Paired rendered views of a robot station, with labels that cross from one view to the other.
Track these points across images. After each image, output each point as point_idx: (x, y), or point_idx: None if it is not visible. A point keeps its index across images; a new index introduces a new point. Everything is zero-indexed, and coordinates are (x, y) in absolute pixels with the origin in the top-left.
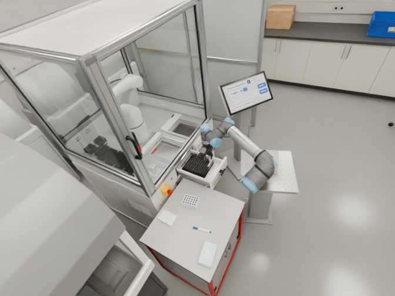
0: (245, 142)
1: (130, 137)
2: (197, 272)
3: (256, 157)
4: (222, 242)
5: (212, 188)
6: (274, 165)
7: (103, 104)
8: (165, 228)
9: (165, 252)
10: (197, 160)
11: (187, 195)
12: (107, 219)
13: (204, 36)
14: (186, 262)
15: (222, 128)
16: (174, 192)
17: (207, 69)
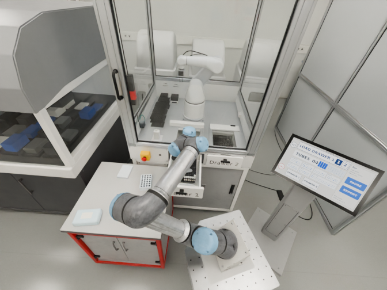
0: (169, 170)
1: (114, 71)
2: (71, 214)
3: (147, 191)
4: (103, 228)
5: None
6: (141, 220)
7: (96, 18)
8: (115, 174)
9: (91, 182)
10: None
11: (150, 176)
12: (13, 85)
13: (296, 47)
14: (81, 202)
15: (186, 141)
16: (154, 167)
17: (278, 95)
